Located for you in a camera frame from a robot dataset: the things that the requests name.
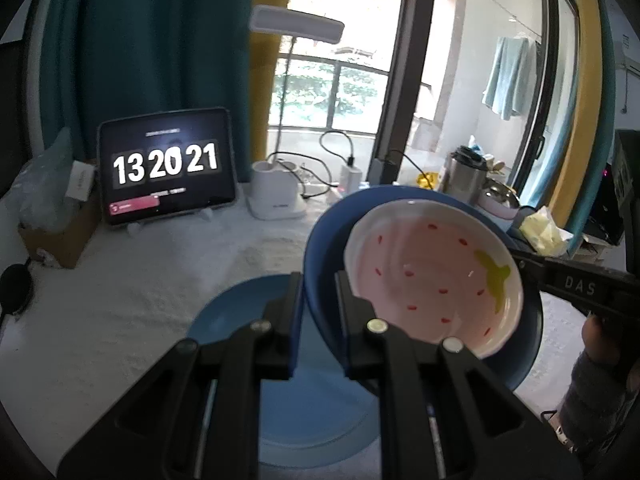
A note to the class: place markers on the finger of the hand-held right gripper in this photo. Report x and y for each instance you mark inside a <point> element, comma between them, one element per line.
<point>530,262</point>

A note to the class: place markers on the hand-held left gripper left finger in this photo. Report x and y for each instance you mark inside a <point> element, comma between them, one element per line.
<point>296,320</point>

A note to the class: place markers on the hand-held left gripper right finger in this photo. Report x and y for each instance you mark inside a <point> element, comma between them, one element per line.
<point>345,310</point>

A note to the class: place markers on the blue bowl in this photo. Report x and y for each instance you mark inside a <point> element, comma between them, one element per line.
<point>325,250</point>

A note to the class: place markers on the light blue plate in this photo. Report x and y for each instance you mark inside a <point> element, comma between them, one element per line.
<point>225,320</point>

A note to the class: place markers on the pink strawberry bowl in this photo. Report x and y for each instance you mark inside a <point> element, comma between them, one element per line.
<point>425,270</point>

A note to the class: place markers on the person's right hand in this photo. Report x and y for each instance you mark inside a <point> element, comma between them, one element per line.
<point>594,340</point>

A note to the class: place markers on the pale yellow cloth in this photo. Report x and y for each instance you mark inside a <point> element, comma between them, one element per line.
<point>542,230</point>

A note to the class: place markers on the pink lunch box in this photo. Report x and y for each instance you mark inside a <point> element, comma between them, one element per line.
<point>495,207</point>

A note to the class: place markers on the stainless steel tumbler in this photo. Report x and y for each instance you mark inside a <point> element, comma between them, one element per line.
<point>465,180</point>

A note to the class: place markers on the black electronic box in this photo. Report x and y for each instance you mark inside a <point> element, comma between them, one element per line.
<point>620,185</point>

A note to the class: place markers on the white power strip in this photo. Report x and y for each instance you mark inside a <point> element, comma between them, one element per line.
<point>320,191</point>

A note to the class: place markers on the yellow bag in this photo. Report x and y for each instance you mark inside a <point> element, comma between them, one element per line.
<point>427,181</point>

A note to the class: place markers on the white desk lamp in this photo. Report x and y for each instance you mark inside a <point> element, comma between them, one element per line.
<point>275,190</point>

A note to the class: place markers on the white charger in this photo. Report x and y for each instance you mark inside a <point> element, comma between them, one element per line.
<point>351,177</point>

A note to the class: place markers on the black charger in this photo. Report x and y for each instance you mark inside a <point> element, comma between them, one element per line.
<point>381,171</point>

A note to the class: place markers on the white knitted tablecloth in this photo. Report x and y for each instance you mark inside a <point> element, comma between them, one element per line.
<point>125,285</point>

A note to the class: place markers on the yellow curtain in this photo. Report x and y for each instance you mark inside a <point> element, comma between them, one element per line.
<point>582,85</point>
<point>270,85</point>

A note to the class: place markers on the hanging blue towel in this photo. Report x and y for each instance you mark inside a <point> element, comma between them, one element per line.
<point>510,75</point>

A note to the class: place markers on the tablet with clock display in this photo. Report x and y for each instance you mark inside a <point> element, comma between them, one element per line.
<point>165,170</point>

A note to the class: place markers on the cardboard box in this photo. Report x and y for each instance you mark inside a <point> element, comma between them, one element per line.
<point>60,240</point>

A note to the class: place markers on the small white box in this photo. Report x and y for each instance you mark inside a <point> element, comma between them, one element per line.
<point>81,182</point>

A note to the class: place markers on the black round disc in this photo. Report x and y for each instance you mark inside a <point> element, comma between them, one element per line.
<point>15,287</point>

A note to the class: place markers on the clear plastic bag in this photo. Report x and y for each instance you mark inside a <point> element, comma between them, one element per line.
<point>45,180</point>

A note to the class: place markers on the dark door frame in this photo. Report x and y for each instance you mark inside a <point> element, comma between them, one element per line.
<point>400,60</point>

